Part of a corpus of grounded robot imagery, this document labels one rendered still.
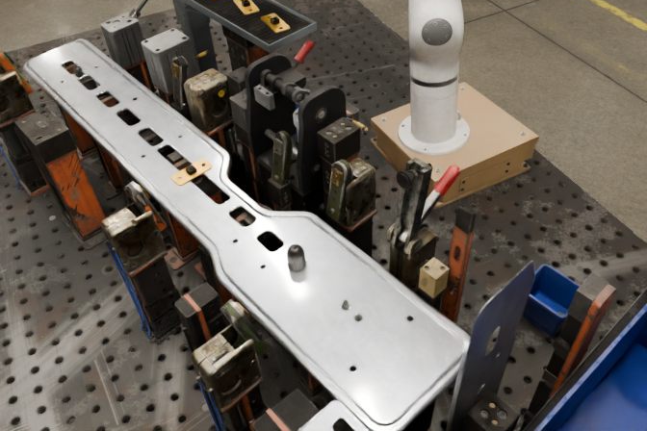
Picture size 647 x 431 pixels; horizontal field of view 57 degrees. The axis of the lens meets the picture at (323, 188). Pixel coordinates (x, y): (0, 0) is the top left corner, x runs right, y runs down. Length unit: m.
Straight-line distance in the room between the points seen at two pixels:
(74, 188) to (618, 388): 1.20
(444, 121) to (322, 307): 0.72
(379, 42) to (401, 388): 1.51
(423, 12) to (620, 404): 0.84
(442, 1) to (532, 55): 2.25
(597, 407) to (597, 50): 2.95
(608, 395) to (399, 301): 0.33
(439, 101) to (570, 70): 2.04
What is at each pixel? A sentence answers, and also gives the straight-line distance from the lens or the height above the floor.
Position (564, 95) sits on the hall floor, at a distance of 3.31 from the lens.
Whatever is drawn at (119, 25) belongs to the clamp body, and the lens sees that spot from 1.74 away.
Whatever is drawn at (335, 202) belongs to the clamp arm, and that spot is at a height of 1.02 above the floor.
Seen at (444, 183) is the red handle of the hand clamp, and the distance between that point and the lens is 1.03.
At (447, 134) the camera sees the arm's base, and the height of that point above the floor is 0.84.
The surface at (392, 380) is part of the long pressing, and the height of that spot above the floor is 1.00.
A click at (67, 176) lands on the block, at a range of 1.52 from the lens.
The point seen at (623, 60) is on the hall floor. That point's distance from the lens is 3.69.
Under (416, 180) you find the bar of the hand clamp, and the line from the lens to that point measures 0.95.
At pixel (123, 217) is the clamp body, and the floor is 1.04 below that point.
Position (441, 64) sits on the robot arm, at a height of 1.05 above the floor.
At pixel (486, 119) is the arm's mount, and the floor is 0.81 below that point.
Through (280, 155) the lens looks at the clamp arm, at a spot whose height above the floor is 1.06.
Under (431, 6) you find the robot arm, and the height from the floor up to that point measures 1.22.
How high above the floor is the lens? 1.84
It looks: 44 degrees down
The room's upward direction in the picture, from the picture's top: 4 degrees counter-clockwise
